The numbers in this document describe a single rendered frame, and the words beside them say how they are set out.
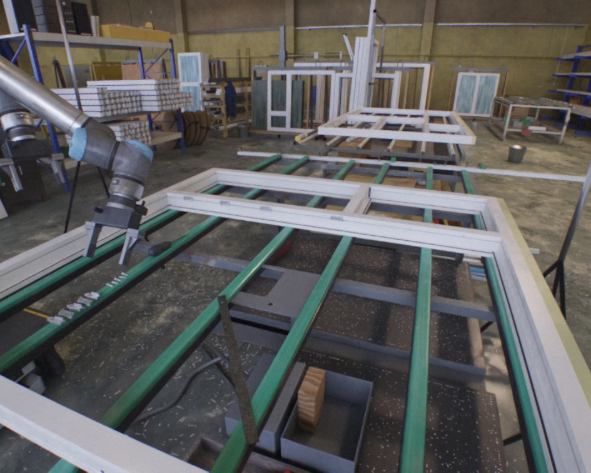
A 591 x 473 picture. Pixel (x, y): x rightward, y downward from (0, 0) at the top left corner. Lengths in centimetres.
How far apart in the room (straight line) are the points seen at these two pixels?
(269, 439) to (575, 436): 59
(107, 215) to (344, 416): 87
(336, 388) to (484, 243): 70
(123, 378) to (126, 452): 150
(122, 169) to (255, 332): 71
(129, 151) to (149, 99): 497
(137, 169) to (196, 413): 118
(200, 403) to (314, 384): 103
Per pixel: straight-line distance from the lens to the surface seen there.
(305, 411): 95
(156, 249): 124
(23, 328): 216
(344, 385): 104
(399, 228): 132
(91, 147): 112
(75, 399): 212
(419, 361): 83
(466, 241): 133
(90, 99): 573
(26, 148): 139
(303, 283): 105
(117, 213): 109
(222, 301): 96
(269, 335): 132
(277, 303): 97
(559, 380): 81
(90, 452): 65
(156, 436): 183
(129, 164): 111
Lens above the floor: 143
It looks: 25 degrees down
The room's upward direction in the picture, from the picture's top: straight up
